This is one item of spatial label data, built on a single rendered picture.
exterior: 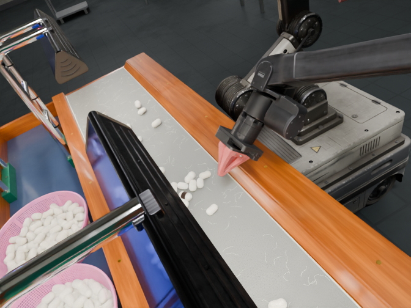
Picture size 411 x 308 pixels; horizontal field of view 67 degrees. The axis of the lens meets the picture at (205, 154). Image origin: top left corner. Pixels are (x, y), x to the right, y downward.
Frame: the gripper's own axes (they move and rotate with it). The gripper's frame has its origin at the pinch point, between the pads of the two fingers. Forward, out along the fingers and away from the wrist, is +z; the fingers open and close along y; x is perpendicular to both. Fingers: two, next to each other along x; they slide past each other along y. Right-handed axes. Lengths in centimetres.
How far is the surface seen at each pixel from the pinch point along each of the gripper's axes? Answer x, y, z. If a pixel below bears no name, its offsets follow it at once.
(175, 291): -33.9, 34.6, -4.6
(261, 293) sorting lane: 0.6, 23.7, 11.6
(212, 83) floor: 112, -170, -5
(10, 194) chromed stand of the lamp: -28, -55, 50
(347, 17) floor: 204, -156, -113
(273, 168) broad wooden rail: 11.9, 2.9, -5.6
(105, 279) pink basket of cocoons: -17.1, 2.6, 29.2
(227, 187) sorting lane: 6.6, -2.2, 4.5
